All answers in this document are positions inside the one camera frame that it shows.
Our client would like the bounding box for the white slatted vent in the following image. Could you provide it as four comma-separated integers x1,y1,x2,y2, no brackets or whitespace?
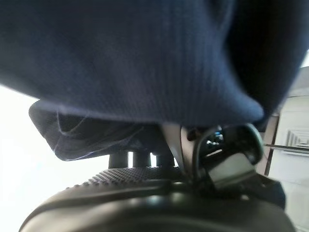
282,128,309,155

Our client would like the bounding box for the blue garment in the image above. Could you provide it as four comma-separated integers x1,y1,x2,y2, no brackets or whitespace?
0,0,309,161

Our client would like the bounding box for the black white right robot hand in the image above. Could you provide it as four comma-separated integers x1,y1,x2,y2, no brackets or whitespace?
19,123,300,232

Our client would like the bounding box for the bed mattress with beige sheet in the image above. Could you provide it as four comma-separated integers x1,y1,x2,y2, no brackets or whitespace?
0,81,112,232

